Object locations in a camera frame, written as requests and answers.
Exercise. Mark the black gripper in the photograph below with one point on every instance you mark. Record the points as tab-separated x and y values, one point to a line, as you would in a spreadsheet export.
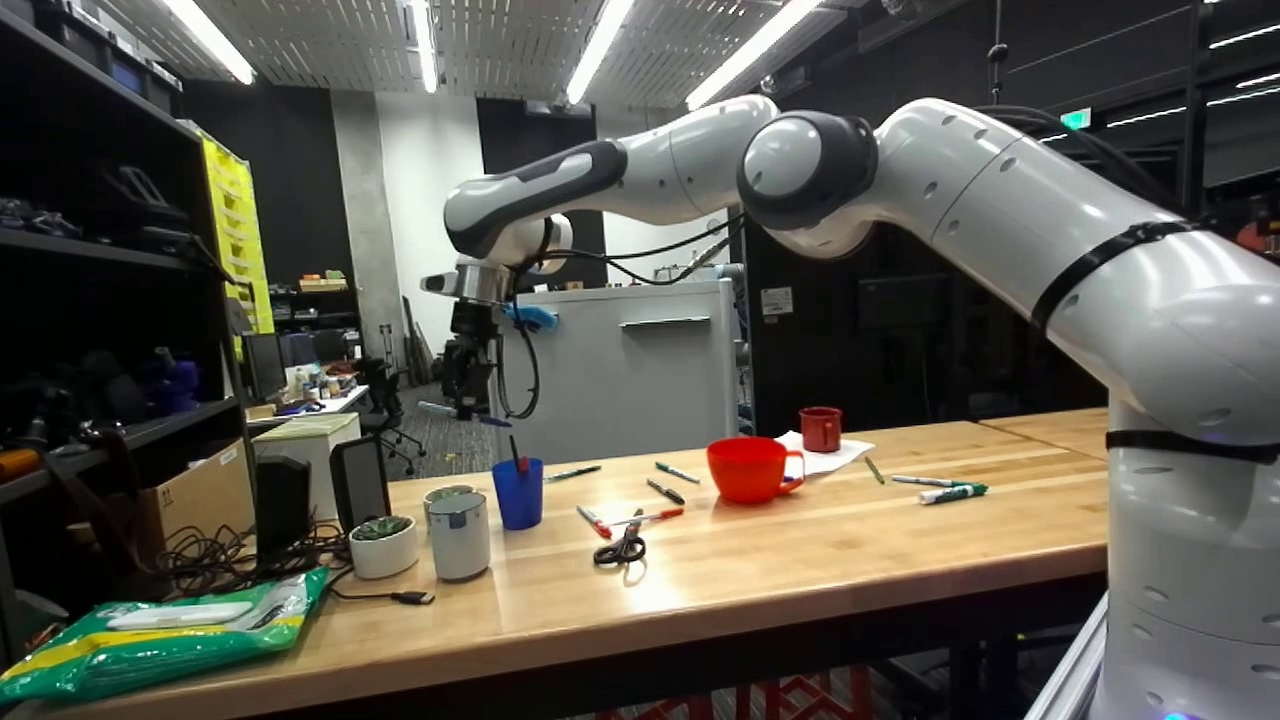
472	340

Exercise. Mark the blue capped marker pen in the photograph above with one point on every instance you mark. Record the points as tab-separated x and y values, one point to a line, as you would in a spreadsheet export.
499	420

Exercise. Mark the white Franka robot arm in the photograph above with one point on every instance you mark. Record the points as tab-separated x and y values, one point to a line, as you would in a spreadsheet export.
1003	201

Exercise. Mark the dark red pen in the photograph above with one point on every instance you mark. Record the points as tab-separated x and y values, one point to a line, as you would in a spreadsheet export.
517	453

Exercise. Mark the blue plastic cup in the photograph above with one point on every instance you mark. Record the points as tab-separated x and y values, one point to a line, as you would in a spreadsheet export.
517	498

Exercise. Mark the dark green pen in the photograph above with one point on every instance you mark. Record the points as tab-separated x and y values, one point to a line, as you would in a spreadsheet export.
573	475

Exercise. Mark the black capped pen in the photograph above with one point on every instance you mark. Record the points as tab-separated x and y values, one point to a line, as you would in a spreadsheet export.
666	492

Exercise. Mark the red capped grey pen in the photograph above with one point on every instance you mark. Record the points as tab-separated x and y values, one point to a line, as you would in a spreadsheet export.
666	512

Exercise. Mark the small dark red cup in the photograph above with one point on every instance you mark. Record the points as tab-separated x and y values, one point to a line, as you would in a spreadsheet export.
820	428

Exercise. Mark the black office chair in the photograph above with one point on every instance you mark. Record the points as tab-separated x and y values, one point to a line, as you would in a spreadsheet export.
387	400

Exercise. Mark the grey cylindrical can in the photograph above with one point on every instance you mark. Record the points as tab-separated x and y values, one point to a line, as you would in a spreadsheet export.
459	536

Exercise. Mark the black speaker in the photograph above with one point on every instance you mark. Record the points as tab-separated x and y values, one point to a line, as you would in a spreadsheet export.
283	504
357	482

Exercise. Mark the white desk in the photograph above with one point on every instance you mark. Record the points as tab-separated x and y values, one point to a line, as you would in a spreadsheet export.
312	433

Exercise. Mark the white bowl green contents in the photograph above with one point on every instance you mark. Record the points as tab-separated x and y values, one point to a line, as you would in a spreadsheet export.
380	551

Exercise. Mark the yellow banner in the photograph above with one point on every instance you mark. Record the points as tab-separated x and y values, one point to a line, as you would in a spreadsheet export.
237	235

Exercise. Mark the cardboard box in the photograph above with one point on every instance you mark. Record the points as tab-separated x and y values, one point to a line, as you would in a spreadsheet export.
201	492

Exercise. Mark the blue object on shelf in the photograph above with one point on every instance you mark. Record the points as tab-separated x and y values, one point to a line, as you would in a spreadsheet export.
174	385

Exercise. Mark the ceiling light strip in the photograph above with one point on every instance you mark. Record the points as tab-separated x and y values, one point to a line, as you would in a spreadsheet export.
205	41
420	41
601	45
753	55

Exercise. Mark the white paper sheet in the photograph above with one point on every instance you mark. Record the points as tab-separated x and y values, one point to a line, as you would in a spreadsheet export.
841	461

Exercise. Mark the green wipes package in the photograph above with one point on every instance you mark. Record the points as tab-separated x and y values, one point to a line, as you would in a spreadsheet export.
145	640

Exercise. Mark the green pencil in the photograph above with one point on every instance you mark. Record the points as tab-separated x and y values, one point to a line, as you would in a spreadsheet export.
875	470

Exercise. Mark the black shelving unit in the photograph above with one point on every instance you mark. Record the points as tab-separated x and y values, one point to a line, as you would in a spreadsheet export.
80	267

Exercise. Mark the grey marker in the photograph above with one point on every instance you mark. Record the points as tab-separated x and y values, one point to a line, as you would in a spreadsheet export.
920	482

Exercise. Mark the green exit sign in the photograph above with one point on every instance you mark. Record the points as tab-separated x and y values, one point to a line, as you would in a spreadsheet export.
1076	118

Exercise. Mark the aluminium frame rail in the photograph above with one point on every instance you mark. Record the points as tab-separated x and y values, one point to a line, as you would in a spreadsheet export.
1067	665

